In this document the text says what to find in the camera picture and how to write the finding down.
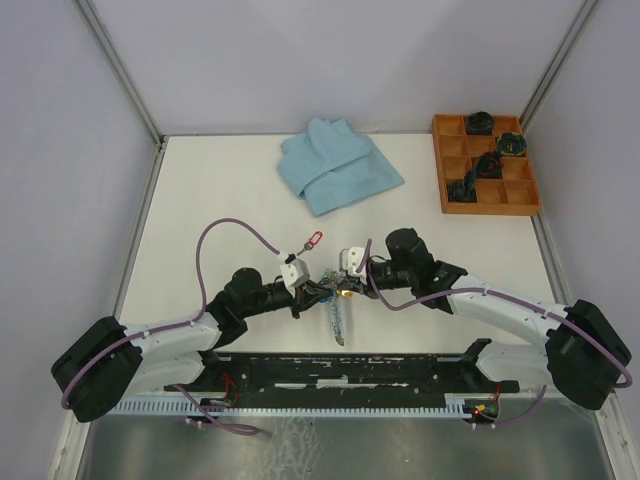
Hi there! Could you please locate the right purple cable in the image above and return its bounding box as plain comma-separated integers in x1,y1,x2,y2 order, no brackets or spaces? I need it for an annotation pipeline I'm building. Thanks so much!
359,238,632,430

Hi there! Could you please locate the metal key organizer plate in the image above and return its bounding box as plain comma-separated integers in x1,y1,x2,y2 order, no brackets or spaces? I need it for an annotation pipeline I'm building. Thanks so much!
320,268,345,347

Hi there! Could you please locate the wooden compartment tray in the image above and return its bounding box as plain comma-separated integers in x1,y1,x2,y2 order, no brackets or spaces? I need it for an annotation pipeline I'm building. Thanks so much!
432,112,541,217

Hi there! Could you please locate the green yellow coiled cord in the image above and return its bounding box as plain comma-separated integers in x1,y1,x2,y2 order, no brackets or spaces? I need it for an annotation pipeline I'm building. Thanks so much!
496,130,529,157

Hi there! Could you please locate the dark twisted cord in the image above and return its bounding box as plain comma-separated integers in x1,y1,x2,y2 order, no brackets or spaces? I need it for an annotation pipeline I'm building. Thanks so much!
464,151,505,185

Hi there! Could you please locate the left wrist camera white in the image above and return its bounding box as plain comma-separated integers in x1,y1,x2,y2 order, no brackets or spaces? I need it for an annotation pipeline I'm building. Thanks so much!
279,254,310,291

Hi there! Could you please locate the light blue cloth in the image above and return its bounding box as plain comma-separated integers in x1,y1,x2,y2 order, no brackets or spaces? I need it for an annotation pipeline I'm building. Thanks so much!
277,117,404,217

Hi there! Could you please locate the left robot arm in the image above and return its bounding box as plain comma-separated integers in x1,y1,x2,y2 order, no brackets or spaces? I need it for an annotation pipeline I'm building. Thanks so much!
51,268,330,423

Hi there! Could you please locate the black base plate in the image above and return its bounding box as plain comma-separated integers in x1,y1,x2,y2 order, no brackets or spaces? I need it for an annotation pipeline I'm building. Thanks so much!
181,352,520,409

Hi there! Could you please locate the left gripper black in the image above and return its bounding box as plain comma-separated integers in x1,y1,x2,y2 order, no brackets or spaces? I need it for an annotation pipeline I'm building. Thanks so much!
241,279,332,319

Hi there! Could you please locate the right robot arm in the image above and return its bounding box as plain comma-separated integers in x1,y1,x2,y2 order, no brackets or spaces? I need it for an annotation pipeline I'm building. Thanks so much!
339,228,633,410

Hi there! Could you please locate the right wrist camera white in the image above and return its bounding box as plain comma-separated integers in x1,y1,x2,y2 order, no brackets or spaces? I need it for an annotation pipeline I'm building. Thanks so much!
339,247,369,280

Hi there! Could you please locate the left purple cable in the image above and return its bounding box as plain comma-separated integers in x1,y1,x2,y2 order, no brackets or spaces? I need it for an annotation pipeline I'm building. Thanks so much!
60,218,291,435

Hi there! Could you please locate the dark green coiled cord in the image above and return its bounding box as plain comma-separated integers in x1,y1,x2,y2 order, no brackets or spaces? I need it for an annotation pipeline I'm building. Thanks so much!
447,179,477,204

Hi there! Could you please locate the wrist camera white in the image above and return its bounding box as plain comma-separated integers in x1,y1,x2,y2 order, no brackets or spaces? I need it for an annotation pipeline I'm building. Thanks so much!
339,247,369,280
279,254,310,291

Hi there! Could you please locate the black coiled cord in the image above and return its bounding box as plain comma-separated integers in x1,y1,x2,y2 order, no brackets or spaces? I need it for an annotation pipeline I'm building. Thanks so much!
466,110,495,136

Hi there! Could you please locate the purple cable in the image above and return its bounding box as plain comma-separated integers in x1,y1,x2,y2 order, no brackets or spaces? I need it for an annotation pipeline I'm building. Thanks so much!
359,238,632,430
60,218,291,435

